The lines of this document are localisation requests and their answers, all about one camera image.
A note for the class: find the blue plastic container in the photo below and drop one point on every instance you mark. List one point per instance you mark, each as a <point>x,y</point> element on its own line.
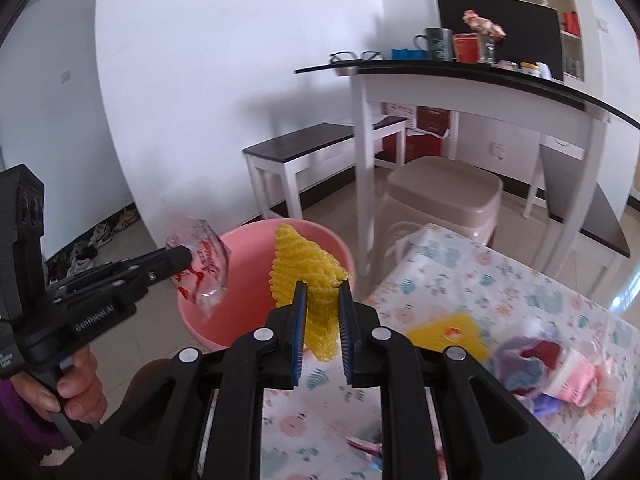
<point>407,54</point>

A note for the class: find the white paper sheet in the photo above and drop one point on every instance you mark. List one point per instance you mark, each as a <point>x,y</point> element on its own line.
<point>360,121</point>

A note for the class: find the floral tablecloth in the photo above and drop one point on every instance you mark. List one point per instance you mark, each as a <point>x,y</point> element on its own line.
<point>500,290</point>

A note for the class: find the beige plastic stool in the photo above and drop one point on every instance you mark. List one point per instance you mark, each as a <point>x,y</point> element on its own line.
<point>440,195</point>

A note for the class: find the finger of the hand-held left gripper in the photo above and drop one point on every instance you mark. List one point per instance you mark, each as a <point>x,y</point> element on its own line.
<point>170,260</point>

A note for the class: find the row of shoes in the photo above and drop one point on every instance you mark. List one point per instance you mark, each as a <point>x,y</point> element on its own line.
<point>102,235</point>

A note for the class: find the purple cloth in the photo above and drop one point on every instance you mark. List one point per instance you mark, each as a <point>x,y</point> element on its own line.
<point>520,370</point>

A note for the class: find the wall outlet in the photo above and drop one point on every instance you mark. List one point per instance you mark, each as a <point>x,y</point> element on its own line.
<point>497,150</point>

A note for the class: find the red gift box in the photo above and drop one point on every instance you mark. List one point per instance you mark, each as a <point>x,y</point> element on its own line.
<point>571,24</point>

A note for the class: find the black eyeglasses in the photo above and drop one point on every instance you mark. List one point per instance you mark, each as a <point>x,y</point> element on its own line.
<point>345,53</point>

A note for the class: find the white red carton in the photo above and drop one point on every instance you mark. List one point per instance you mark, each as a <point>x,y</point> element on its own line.
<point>400,117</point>

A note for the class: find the pink white wrapper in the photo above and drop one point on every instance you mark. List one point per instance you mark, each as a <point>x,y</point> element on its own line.
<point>575,377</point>

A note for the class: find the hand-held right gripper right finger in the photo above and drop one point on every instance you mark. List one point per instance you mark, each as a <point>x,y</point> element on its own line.
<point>345,335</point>

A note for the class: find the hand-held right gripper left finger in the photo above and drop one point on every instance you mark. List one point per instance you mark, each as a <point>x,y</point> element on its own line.
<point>298,330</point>

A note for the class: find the small white jar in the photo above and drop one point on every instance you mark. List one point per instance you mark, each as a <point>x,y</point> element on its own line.
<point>529,69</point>

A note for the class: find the large red box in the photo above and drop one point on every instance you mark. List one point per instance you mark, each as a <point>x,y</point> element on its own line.
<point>425,147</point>

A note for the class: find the yellow foam fruit net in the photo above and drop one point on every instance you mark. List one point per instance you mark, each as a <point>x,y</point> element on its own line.
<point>300,260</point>

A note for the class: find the dark red box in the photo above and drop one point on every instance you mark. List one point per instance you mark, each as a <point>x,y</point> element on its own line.
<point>434,120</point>

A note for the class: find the yellow foam net with sticker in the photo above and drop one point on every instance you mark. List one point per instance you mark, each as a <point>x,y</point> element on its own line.
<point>435,340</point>

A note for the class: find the glass vase with pink flowers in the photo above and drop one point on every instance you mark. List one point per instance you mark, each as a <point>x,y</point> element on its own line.
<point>487,50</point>

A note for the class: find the pink plastic bucket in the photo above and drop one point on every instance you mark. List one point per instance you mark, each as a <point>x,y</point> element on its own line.
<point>245,260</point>

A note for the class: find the white table with glass top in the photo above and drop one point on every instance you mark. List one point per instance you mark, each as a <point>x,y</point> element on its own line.
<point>450,85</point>

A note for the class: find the person's left hand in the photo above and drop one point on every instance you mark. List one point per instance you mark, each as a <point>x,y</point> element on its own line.
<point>75,385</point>

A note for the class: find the red cup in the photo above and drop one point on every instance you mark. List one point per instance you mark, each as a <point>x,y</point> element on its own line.
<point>466,50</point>

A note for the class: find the grey mug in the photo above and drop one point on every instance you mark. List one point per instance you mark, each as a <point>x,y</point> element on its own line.
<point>437,45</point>

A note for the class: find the black screen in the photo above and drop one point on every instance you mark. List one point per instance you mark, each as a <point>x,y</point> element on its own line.
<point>530,35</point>

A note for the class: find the wall switch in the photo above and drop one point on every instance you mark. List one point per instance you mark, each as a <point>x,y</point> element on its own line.
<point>603,25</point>

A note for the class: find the pink striped wrapper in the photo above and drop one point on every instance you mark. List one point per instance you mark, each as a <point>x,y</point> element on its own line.
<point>362,444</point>

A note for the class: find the dark red cloth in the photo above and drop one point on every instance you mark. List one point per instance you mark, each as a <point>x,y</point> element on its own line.
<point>542,352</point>

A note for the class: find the clear red printed plastic wrapper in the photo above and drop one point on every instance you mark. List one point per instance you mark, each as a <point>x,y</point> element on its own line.
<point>210,255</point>

